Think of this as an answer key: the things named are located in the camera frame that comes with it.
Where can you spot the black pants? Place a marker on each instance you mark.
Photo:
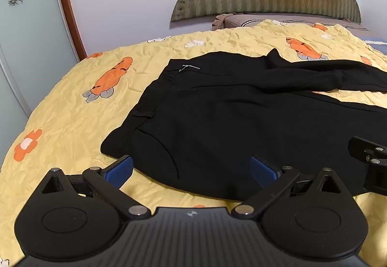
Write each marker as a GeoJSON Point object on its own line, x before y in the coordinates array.
{"type": "Point", "coordinates": [229, 121]}

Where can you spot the brown wooden door frame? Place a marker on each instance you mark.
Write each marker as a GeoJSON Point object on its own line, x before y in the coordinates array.
{"type": "Point", "coordinates": [70, 3]}

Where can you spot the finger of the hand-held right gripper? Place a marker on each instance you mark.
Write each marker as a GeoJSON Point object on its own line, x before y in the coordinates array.
{"type": "Point", "coordinates": [361, 149]}

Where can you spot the brown striped pillow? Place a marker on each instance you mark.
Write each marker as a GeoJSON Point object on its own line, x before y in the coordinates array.
{"type": "Point", "coordinates": [238, 20]}

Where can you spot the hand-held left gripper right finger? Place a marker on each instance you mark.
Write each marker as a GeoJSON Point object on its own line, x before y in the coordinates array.
{"type": "Point", "coordinates": [260, 170]}

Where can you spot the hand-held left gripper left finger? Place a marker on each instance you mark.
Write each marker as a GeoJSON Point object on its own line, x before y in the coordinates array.
{"type": "Point", "coordinates": [121, 170]}

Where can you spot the yellow carrot print blanket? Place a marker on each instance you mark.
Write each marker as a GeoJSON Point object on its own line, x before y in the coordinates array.
{"type": "Point", "coordinates": [75, 109]}

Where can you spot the frosted glass flower door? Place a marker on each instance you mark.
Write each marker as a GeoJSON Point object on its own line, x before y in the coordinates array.
{"type": "Point", "coordinates": [27, 28]}

